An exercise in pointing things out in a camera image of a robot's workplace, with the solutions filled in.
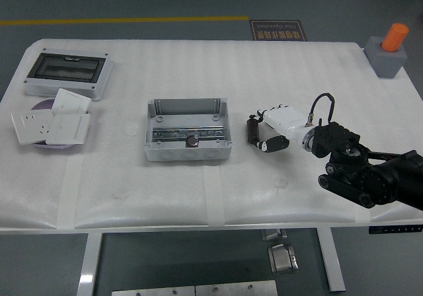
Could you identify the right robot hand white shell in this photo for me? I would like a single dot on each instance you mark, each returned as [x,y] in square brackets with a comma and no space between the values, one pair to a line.
[284,119]

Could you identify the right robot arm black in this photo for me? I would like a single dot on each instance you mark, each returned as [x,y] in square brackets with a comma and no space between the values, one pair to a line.
[333,137]

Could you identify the open grey junction box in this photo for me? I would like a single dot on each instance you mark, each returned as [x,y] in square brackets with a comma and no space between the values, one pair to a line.
[185,121]

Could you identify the small steel floor box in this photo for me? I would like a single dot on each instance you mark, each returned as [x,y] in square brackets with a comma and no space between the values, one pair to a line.
[273,234]

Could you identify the large steel floor box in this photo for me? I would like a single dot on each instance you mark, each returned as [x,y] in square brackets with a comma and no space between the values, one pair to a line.
[282,259]

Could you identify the grey distribution box dark window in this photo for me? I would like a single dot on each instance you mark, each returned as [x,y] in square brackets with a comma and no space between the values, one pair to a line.
[66,66]

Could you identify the white foam table mat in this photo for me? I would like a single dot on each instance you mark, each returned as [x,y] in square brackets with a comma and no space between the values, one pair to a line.
[264,78]

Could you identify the dark floor sign orange text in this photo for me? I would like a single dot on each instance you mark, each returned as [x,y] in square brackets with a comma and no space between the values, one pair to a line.
[278,30]

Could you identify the grey foam block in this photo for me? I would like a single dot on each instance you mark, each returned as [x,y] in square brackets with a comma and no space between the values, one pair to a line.
[386,64]

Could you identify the white tape strip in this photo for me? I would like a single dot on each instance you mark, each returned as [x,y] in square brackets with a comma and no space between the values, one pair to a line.
[69,193]
[363,216]

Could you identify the orange cylinder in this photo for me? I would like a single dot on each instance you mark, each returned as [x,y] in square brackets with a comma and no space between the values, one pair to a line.
[395,36]

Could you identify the white table leg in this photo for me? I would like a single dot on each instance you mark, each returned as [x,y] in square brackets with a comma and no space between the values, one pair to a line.
[89,266]
[332,263]

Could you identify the black table control panel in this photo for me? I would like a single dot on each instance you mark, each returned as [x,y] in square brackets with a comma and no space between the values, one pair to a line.
[395,229]

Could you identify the yellow floor tape line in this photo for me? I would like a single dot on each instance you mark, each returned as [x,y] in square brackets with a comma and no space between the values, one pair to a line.
[132,20]

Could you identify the purple round plate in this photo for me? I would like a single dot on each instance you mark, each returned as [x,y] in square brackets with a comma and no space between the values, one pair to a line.
[44,105]

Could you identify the grey metal base plate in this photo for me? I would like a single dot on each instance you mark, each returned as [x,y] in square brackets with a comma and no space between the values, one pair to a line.
[236,288]
[153,291]

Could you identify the white wall switch panel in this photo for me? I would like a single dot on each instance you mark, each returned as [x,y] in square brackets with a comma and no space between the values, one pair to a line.
[71,101]
[67,127]

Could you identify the white wall socket panel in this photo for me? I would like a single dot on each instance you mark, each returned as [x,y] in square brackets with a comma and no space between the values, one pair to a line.
[31,125]

